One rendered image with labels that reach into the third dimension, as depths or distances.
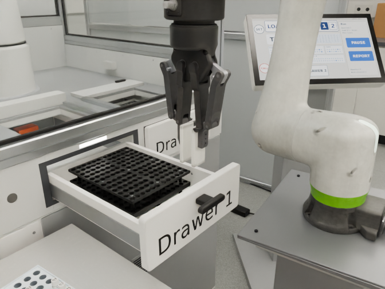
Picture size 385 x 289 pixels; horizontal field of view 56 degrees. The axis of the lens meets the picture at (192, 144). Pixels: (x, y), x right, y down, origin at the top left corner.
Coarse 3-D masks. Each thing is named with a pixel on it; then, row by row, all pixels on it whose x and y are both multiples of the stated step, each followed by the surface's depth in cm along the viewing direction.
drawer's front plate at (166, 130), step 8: (192, 112) 115; (168, 120) 108; (192, 120) 116; (144, 128) 103; (152, 128) 103; (160, 128) 106; (168, 128) 108; (176, 128) 111; (152, 136) 104; (160, 136) 106; (168, 136) 109; (176, 136) 112; (152, 144) 105; (160, 144) 107; (168, 144) 110; (176, 144) 113; (168, 152) 111
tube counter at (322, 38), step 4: (320, 36) 143; (324, 36) 143; (328, 36) 144; (332, 36) 144; (336, 36) 144; (320, 40) 143; (324, 40) 143; (328, 40) 143; (332, 40) 143; (336, 40) 143; (340, 40) 143
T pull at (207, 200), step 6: (198, 198) 70; (204, 198) 70; (210, 198) 70; (216, 198) 70; (222, 198) 71; (198, 204) 70; (204, 204) 68; (210, 204) 68; (216, 204) 70; (198, 210) 67; (204, 210) 67
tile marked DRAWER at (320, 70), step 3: (312, 66) 139; (315, 66) 139; (318, 66) 139; (321, 66) 139; (324, 66) 139; (327, 66) 139; (312, 69) 138; (315, 69) 139; (318, 69) 139; (321, 69) 139; (324, 69) 139; (327, 69) 139; (312, 72) 138; (315, 72) 138; (318, 72) 138; (321, 72) 138; (324, 72) 138; (327, 72) 139; (312, 75) 138; (315, 75) 138; (318, 75) 138; (321, 75) 138; (324, 75) 138; (327, 75) 138
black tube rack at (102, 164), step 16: (96, 160) 90; (112, 160) 89; (128, 160) 89; (144, 160) 89; (160, 160) 89; (80, 176) 82; (96, 176) 82; (112, 176) 81; (128, 176) 81; (144, 176) 81; (160, 176) 81; (96, 192) 80; (112, 192) 75; (128, 192) 75; (160, 192) 80; (176, 192) 82; (128, 208) 75; (144, 208) 75
